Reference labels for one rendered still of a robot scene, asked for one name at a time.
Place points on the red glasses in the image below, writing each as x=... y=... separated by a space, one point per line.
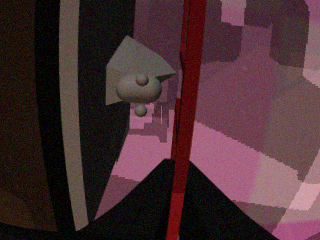
x=185 y=113

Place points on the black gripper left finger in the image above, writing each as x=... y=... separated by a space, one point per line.
x=141 y=215

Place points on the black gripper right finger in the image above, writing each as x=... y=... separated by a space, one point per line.
x=209 y=215

